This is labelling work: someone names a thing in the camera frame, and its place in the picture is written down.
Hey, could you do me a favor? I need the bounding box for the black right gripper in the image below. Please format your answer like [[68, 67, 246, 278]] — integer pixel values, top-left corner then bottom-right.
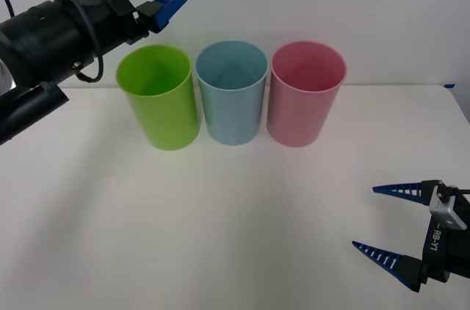
[[351, 179, 470, 294]]

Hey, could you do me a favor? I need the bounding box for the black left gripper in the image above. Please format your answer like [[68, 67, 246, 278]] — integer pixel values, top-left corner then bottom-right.
[[75, 0, 197, 57]]

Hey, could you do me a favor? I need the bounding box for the green plastic bin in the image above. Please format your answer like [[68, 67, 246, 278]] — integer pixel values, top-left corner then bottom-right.
[[115, 44, 202, 151]]

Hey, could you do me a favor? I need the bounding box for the pale blue plastic bin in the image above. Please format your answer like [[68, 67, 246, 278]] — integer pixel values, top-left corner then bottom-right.
[[195, 40, 271, 146]]

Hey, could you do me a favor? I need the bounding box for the pink plastic bin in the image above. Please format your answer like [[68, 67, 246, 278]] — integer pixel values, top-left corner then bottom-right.
[[267, 40, 348, 148]]

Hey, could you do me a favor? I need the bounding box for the right arm with wrist camera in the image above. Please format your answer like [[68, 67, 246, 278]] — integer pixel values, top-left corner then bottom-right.
[[428, 179, 470, 231]]

